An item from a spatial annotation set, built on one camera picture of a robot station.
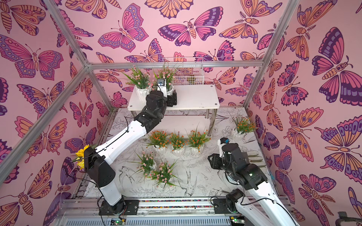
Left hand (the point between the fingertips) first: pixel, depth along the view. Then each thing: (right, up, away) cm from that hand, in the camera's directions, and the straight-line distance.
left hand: (169, 89), depth 75 cm
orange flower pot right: (+15, -30, +6) cm, 34 cm away
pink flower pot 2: (-11, -39, -3) cm, 41 cm away
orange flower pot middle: (+4, -30, +8) cm, 32 cm away
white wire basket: (+11, +17, +20) cm, 28 cm away
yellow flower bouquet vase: (-42, -34, -8) cm, 55 cm away
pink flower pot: (-2, -44, -4) cm, 44 cm away
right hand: (+22, -36, -3) cm, 42 cm away
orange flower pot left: (-7, -28, +6) cm, 29 cm away
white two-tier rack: (+17, -4, +4) cm, 18 cm away
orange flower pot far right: (+46, -20, +14) cm, 52 cm away
